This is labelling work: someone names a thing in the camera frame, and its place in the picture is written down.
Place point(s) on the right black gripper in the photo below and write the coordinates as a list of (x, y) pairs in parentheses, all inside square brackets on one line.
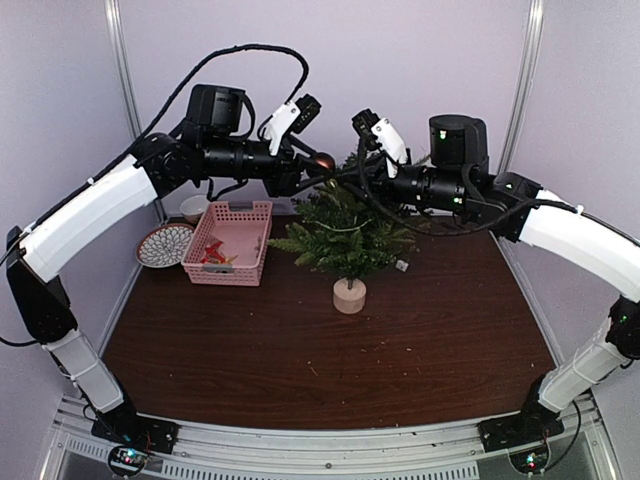
[(376, 176)]

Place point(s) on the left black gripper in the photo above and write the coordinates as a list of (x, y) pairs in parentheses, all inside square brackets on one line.
[(284, 179)]

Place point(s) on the red ball ornament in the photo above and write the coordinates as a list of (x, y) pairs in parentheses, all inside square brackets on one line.
[(325, 160)]

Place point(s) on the small green christmas tree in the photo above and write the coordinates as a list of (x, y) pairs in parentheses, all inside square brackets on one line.
[(348, 240)]

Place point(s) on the pink plastic basket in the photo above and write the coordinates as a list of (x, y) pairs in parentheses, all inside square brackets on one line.
[(244, 229)]

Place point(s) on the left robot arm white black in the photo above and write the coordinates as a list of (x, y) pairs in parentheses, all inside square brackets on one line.
[(205, 144)]

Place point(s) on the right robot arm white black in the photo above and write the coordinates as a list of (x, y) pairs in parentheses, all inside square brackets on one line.
[(518, 209)]

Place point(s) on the white ceramic bowl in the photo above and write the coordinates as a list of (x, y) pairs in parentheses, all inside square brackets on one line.
[(193, 208)]

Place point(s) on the gold star ornament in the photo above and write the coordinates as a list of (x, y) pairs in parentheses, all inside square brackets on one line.
[(218, 259)]

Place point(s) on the red ribbon bow ornament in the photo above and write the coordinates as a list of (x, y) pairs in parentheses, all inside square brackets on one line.
[(213, 247)]

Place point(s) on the blue white patterned plate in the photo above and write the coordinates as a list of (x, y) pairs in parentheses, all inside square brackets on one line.
[(165, 246)]

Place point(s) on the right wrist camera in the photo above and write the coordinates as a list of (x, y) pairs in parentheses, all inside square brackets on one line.
[(379, 134)]

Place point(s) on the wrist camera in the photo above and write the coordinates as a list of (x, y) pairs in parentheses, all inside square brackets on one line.
[(379, 134), (290, 117)]

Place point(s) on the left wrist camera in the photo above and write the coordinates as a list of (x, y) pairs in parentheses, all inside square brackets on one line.
[(290, 117)]

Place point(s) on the left aluminium corner post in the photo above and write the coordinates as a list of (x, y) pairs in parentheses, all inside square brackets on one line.
[(118, 43)]

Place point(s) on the aluminium corner post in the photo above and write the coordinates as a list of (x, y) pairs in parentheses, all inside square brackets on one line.
[(118, 43), (529, 59)]

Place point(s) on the right aluminium corner post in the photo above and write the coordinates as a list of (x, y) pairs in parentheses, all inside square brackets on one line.
[(529, 59)]

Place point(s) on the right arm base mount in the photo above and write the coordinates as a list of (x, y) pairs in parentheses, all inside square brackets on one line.
[(526, 442)]

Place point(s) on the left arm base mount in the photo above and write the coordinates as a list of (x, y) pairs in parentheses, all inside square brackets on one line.
[(137, 438)]

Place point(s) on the aluminium front rail frame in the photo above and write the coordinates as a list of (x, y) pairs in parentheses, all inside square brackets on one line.
[(450, 450)]

